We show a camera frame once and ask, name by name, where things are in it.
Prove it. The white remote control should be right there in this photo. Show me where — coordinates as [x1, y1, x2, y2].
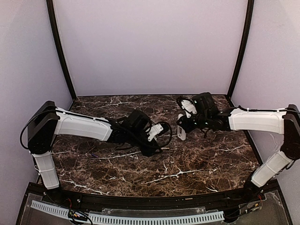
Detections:
[177, 126, 186, 141]

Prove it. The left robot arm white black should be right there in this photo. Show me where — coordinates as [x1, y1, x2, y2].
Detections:
[21, 101, 169, 190]

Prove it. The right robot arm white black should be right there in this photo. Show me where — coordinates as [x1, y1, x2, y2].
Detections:
[177, 105, 300, 188]

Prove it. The left camera black cable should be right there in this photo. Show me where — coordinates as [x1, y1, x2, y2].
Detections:
[114, 120, 174, 152]

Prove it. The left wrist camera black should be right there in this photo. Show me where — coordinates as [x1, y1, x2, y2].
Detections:
[127, 110, 150, 131]

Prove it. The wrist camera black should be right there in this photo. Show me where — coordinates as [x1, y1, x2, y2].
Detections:
[127, 110, 150, 131]
[192, 92, 218, 113]

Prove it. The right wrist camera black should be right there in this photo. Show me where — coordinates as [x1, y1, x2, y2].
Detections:
[192, 92, 218, 113]

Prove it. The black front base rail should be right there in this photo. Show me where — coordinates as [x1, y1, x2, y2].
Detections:
[35, 186, 258, 211]

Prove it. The white slotted cable duct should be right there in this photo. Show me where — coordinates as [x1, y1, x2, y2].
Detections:
[30, 200, 225, 225]

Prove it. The right black frame post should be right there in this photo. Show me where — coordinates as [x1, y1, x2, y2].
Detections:
[226, 0, 255, 100]

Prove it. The black frame post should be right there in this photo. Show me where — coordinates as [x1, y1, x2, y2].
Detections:
[226, 0, 255, 100]
[46, 0, 77, 102]

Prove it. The left black frame post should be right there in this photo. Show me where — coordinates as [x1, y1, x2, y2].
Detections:
[46, 0, 77, 102]

